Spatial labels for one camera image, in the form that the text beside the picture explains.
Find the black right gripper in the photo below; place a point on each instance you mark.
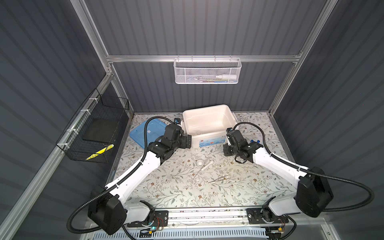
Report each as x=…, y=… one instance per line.
x=225, y=149

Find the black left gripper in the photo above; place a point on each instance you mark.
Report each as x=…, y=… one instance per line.
x=183, y=144

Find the white plastic dropper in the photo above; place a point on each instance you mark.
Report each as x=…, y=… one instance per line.
x=209, y=163

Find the white plastic storage bin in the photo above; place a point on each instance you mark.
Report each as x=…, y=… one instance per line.
x=208, y=126

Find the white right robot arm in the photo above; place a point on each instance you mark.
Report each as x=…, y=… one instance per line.
x=313, y=193

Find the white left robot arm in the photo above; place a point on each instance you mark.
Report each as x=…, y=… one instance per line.
x=111, y=212

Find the blue plastic bin lid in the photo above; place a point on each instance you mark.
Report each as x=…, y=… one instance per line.
x=155, y=129

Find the metal tweezers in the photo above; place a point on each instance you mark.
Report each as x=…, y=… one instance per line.
x=227, y=177

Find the black pad in basket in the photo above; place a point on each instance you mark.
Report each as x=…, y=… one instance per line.
x=100, y=131

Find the white bottle in basket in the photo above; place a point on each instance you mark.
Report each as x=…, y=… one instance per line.
x=227, y=77

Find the black wire mesh basket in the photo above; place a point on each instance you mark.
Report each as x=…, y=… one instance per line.
x=106, y=106

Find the white wire mesh basket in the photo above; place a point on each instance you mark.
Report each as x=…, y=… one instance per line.
x=204, y=71

